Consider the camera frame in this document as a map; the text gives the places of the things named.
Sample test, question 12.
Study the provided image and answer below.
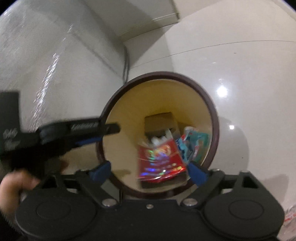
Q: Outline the blue white plastic wrapper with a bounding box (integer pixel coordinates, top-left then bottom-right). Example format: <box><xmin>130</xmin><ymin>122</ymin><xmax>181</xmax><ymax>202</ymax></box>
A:
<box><xmin>176</xmin><ymin>126</ymin><xmax>209</xmax><ymax>165</ymax></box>

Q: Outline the brown cardboard box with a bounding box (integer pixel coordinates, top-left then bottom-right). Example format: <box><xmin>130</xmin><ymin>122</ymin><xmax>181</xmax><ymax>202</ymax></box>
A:
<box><xmin>144</xmin><ymin>112</ymin><xmax>181</xmax><ymax>138</ymax></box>

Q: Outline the white plastic bag red print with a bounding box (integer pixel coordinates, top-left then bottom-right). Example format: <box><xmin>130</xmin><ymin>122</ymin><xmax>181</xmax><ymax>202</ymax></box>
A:
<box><xmin>278</xmin><ymin>205</ymin><xmax>296</xmax><ymax>240</ymax></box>

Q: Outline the yellow round trash bin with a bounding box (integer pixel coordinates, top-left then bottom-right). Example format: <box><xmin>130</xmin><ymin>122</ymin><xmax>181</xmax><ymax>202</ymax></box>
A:
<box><xmin>96</xmin><ymin>71</ymin><xmax>220</xmax><ymax>199</ymax></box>

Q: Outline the red shiny snack packet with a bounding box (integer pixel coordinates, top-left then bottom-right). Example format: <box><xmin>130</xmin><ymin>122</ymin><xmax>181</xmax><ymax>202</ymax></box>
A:
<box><xmin>137</xmin><ymin>138</ymin><xmax>186</xmax><ymax>183</ymax></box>

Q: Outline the person's left hand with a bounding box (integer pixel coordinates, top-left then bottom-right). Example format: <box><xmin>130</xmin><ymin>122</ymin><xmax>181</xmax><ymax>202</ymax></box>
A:
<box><xmin>1</xmin><ymin>170</ymin><xmax>40</xmax><ymax>221</ymax></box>

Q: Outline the grey bed base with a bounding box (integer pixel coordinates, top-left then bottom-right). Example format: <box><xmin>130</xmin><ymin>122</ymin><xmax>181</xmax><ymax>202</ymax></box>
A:
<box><xmin>1</xmin><ymin>1</ymin><xmax>128</xmax><ymax>131</ymax></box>

